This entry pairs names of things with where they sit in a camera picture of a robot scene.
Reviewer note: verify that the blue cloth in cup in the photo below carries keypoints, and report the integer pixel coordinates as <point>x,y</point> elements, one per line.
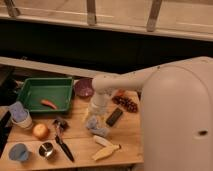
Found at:
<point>17,111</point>

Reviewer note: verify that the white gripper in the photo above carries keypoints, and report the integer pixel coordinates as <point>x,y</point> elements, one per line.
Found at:
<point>98,104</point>

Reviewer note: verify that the dark small toy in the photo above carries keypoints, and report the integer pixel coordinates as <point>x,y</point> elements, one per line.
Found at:
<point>60,123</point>

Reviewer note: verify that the black rectangular block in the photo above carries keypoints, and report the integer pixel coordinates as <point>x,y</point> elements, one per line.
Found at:
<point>115,115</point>

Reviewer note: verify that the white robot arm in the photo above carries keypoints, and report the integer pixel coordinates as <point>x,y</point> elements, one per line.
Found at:
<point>176,111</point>

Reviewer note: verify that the blue cup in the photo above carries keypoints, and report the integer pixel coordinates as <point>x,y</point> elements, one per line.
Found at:
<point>19,152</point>

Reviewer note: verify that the dark grape bunch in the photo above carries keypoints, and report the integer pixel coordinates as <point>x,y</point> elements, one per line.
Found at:
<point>126,103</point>

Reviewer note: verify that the orange apple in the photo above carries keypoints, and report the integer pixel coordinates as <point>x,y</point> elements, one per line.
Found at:
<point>40,131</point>

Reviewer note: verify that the red bowl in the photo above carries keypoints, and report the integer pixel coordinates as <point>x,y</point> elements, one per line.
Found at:
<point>120,93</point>

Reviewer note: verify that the green plastic tray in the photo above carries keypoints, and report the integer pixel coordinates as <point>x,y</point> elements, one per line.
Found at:
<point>56,90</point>

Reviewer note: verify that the purple bowl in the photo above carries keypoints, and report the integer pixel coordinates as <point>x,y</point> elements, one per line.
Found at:
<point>83,87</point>

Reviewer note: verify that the white cup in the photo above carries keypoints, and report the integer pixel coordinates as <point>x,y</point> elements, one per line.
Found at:
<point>27,123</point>

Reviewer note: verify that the black-handled knife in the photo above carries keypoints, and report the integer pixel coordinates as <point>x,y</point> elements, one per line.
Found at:
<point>63,146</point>

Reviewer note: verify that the yellow corn cob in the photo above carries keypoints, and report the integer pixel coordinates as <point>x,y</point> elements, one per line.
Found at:
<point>105,152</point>

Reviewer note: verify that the white banana piece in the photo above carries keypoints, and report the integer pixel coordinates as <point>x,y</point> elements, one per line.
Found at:
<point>102,141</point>

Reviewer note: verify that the red chili pepper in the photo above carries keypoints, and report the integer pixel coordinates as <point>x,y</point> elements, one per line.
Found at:
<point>48,103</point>

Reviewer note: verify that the metal cup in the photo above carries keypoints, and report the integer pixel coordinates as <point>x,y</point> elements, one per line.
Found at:
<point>46,150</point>

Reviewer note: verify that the blue-grey towel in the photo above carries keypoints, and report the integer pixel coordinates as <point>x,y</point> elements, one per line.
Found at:
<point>93,126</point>

